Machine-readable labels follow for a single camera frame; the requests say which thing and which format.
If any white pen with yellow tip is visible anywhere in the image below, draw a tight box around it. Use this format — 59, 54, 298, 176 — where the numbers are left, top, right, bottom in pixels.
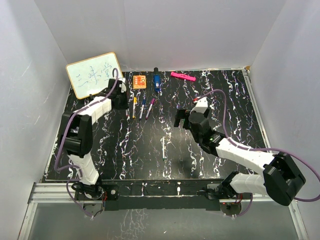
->
132, 96, 138, 119

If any white pen with blue tip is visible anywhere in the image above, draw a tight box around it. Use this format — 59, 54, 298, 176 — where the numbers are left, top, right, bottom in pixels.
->
138, 97, 146, 120

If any white pen with purple tip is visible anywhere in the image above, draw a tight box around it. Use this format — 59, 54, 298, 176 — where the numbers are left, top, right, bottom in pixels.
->
145, 98, 156, 120

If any white pen with green tip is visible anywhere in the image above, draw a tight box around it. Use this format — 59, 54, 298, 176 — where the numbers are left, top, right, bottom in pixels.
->
161, 136, 166, 161

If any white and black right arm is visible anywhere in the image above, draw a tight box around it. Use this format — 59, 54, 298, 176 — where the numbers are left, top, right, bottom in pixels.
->
174, 109, 306, 206

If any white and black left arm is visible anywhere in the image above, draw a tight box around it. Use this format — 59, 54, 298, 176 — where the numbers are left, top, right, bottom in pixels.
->
56, 77, 128, 200

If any small orange notebook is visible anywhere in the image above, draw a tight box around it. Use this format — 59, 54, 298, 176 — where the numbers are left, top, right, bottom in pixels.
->
132, 75, 147, 90

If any pink plastic tool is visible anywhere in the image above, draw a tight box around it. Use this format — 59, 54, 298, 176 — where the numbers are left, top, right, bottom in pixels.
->
170, 71, 196, 82

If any blue stapler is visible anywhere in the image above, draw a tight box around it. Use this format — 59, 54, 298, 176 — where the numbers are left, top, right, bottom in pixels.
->
153, 67, 161, 92

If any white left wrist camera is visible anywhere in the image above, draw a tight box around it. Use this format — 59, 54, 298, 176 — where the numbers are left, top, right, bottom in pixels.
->
118, 77, 127, 93

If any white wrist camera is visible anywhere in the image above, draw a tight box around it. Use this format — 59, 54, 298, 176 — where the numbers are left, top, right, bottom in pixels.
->
118, 77, 127, 93
191, 97, 208, 114

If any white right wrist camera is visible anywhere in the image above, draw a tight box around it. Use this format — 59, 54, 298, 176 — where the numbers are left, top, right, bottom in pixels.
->
191, 97, 208, 114

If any small whiteboard with yellow frame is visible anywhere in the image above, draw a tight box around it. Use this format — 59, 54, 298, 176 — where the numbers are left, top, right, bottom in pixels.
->
65, 52, 123, 100

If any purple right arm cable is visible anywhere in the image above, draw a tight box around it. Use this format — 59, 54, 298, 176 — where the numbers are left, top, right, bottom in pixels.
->
193, 89, 320, 218

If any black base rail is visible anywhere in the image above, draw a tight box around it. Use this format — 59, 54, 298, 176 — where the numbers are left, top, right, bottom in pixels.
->
101, 179, 221, 212

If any aluminium frame rail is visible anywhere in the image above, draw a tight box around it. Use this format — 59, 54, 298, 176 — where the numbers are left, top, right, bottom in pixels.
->
18, 183, 102, 240

